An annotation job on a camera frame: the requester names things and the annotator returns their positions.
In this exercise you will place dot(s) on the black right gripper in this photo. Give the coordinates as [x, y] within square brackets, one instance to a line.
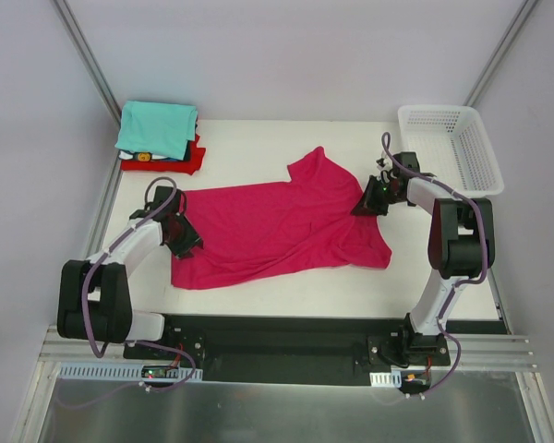
[375, 200]

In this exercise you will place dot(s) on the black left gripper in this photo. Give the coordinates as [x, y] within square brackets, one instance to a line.
[185, 237]

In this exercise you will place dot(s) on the crimson pink t shirt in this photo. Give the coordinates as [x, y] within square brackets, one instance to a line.
[259, 231]

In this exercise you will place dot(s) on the white plastic basket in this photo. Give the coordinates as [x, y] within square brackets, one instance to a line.
[451, 142]

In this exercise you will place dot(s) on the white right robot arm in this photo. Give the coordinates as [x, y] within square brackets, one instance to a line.
[460, 252]

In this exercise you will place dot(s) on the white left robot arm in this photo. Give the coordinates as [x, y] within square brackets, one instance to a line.
[94, 296]

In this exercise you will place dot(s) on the folded dark printed t shirt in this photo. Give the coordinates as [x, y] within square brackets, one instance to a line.
[148, 158]

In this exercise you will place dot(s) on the folded teal t shirt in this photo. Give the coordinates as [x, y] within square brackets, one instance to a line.
[162, 129]

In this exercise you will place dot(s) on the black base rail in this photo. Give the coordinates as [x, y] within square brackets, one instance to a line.
[294, 350]

